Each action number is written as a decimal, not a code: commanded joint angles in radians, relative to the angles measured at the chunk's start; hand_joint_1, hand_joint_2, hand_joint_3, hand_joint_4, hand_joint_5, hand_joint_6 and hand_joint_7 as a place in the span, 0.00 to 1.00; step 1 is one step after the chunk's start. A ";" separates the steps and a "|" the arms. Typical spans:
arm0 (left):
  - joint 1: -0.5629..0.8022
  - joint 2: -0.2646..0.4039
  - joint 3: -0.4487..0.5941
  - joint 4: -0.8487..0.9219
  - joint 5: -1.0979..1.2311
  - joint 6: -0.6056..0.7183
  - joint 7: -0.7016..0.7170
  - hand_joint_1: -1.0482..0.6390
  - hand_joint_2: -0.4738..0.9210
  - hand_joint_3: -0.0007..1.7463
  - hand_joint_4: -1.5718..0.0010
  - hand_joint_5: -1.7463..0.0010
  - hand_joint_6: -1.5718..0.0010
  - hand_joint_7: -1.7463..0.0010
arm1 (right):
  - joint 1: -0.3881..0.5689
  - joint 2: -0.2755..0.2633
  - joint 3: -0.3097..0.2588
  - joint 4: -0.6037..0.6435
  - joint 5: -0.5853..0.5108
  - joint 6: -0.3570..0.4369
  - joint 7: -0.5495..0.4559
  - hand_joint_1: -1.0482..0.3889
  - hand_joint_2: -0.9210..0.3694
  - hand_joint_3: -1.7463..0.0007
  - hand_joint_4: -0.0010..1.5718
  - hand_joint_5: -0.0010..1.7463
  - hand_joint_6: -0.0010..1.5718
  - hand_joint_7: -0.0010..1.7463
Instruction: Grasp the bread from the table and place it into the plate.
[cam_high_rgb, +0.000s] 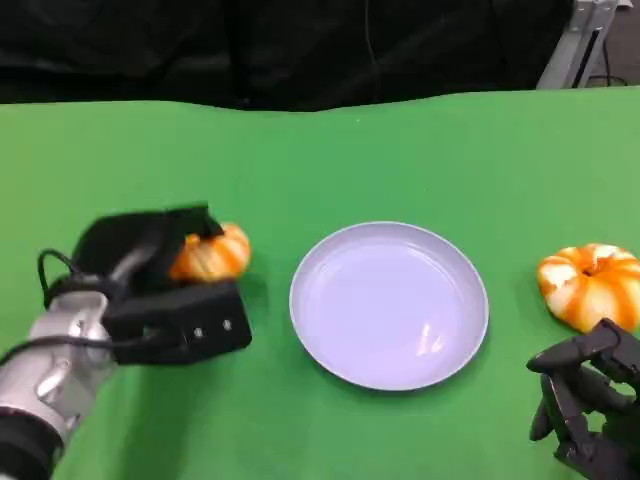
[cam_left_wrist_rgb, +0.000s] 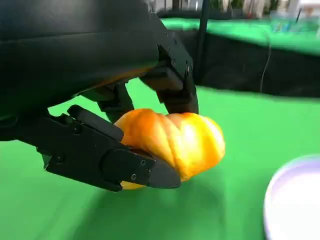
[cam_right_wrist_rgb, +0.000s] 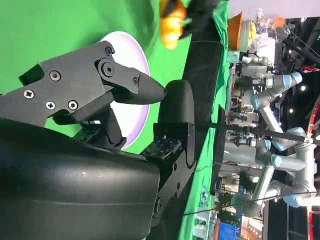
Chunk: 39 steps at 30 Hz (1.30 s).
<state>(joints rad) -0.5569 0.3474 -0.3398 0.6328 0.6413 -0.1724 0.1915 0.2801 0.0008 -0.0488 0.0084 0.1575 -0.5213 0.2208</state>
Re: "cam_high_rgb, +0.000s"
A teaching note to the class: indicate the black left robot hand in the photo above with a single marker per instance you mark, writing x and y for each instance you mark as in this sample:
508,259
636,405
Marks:
125,235

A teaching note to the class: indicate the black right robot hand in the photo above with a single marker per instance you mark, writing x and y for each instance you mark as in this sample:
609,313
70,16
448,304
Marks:
607,440

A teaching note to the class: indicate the orange and white bread roll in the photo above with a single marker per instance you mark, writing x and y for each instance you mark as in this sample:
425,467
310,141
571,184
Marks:
592,292
215,255

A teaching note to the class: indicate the black backdrop curtain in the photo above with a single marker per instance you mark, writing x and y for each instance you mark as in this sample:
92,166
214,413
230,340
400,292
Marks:
250,50

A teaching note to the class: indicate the green cloth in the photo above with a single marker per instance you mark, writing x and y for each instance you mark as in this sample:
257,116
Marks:
350,165

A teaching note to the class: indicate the lilac plate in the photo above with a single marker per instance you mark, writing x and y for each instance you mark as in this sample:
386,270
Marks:
387,305

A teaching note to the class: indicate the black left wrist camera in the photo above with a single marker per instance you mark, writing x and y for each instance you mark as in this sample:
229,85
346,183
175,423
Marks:
200,320

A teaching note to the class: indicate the grey metal frame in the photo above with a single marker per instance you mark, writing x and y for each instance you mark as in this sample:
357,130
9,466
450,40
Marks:
570,55

